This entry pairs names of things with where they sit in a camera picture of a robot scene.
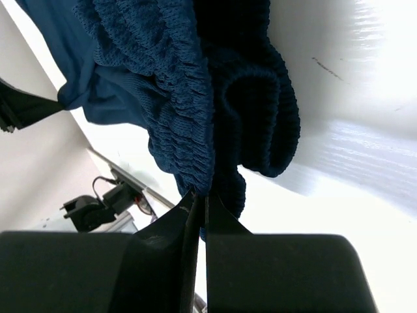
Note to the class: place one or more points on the navy blue shorts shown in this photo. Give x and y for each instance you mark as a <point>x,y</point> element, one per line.
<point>201,77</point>

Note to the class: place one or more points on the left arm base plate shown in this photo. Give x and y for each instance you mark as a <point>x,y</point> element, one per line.
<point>124,223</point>

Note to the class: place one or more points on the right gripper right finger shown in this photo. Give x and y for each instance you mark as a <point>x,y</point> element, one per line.
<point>249,272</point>

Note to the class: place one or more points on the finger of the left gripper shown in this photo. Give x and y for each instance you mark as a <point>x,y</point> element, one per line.
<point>20,109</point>

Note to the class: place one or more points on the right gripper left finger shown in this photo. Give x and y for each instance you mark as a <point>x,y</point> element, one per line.
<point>152,270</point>

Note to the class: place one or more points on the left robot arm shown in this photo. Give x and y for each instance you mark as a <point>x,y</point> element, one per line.
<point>88,213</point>

